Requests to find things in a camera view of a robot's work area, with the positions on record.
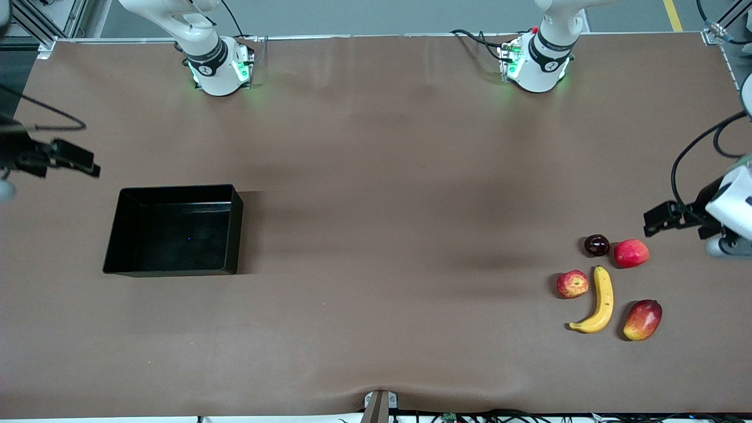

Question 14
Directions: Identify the yellow banana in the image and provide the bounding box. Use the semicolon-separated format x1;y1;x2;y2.
568;266;615;334

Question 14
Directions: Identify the yellow-red striped apple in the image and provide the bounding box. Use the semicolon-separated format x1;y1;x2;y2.
556;270;590;300

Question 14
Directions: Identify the black plastic tray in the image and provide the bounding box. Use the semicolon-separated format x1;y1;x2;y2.
103;184;244;277

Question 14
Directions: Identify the plain red apple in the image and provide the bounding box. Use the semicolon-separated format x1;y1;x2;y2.
613;239;650;269

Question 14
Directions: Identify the red-yellow mango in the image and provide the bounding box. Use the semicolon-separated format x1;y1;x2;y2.
623;299;663;341

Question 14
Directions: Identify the brown table mat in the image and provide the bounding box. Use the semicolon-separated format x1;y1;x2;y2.
0;34;752;419

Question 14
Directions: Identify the aluminium frame post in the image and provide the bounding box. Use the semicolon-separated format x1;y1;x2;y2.
702;0;752;46
0;0;89;56

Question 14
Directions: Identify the black right arm base cable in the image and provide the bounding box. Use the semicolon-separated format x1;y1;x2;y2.
219;0;247;42

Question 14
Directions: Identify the black arm base cable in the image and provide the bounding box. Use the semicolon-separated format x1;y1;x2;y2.
450;28;515;62
219;0;247;42

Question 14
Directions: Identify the black cable bundle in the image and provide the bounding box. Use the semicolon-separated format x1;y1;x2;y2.
197;408;752;423

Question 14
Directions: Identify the black left arm base cable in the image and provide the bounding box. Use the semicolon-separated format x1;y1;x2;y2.
450;28;515;62

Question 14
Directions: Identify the metal table edge rail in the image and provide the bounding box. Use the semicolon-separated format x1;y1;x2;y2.
35;32;706;45

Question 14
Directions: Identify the grey metal table bracket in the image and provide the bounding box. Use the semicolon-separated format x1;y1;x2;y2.
362;390;399;423

